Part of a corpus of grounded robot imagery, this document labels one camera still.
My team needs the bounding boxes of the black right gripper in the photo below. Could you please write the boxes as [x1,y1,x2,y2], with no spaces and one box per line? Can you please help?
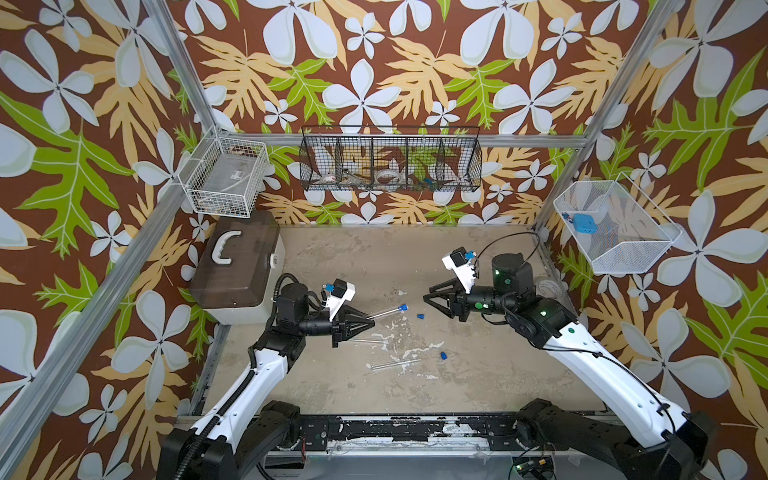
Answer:
[423,278,517,324]

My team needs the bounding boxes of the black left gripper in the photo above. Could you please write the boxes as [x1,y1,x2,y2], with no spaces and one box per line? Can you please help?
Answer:
[296,305,372,348]

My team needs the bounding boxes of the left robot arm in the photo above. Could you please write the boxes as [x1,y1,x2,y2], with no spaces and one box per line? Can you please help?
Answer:
[157,274,375,479]

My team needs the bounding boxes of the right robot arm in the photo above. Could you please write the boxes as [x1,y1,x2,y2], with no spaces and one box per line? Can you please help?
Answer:
[423,248,715,479]

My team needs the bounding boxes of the clear packing tape roll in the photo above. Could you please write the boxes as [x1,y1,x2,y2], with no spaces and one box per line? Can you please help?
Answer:
[535,276,568,300]

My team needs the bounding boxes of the brown lid storage box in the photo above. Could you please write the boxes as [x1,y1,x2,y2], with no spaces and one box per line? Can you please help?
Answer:
[189,211,286,325]

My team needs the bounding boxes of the blue object in basket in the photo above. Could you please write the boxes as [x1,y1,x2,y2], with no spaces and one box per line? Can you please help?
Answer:
[570,213,598,235]

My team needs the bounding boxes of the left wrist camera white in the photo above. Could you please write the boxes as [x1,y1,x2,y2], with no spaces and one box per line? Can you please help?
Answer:
[323,279,356,322]

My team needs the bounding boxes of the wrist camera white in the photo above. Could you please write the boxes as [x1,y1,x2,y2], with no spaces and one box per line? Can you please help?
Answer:
[323,279,356,322]
[442,247,477,294]

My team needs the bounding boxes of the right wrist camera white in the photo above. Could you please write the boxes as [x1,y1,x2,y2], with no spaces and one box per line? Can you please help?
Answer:
[442,247,477,294]

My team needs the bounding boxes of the black wire basket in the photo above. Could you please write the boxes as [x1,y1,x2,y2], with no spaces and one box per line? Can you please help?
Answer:
[298,125,483,192]

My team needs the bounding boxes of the aluminium frame rail back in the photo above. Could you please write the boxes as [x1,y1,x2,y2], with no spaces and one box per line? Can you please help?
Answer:
[233,133,589,149]

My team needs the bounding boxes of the aluminium frame rail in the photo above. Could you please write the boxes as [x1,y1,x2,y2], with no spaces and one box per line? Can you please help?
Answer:
[0,179,199,463]
[233,133,589,149]

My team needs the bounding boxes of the white wire basket right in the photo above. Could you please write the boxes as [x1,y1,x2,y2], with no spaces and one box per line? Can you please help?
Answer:
[554,174,683,276]

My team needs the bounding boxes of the white wire basket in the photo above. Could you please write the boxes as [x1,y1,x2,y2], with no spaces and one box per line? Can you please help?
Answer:
[554,174,683,276]
[179,129,270,218]

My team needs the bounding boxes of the white wire basket left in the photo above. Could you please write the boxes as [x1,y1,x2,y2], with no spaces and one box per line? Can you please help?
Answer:
[179,129,270,218]

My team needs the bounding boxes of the aluminium frame rail left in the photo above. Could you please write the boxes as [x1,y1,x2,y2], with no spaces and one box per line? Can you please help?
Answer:
[0,179,199,463]

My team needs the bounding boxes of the aluminium frame post right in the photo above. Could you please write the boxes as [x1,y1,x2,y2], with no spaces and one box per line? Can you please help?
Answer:
[533,0,684,234]

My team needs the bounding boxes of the aluminium frame post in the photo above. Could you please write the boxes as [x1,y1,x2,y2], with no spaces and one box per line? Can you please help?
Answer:
[142,0,219,133]
[533,0,684,234]

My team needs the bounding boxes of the aluminium frame post left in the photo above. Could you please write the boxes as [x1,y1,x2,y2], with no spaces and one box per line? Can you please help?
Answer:
[142,0,219,133]

